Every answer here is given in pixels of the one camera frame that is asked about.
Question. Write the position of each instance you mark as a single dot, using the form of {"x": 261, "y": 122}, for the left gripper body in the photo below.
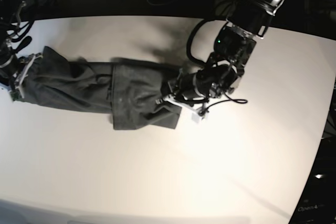
{"x": 183, "y": 91}

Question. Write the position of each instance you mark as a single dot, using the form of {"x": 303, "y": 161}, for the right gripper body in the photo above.
{"x": 27, "y": 64}

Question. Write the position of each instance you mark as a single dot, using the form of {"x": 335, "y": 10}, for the dark grey T-shirt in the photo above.
{"x": 126, "y": 89}

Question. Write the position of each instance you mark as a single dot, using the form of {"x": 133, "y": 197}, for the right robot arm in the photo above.
{"x": 17, "y": 19}

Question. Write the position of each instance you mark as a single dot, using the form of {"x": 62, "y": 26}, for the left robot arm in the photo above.
{"x": 221, "y": 74}

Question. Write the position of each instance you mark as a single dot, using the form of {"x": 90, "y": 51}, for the black OpenArm case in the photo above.
{"x": 317, "y": 202}

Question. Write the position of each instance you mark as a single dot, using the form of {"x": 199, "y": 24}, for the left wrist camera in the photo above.
{"x": 199, "y": 117}

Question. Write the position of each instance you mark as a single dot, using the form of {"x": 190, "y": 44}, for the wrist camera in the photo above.
{"x": 16, "y": 96}
{"x": 199, "y": 117}

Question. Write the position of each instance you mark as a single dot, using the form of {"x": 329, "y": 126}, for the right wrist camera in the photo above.
{"x": 16, "y": 96}

